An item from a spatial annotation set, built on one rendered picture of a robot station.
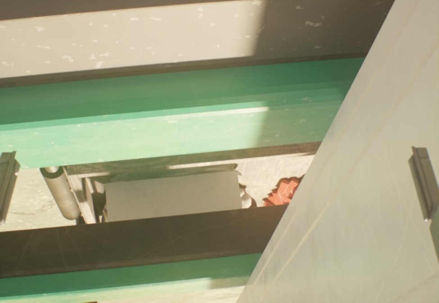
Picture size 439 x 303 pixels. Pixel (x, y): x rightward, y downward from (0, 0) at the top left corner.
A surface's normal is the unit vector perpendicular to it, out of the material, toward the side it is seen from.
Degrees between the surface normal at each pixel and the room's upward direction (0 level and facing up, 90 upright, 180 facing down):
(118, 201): 90
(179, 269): 90
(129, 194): 90
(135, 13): 0
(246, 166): 0
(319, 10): 0
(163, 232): 90
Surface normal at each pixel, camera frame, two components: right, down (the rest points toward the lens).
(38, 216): 0.12, 0.91
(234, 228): 0.05, -0.40
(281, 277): -0.99, 0.08
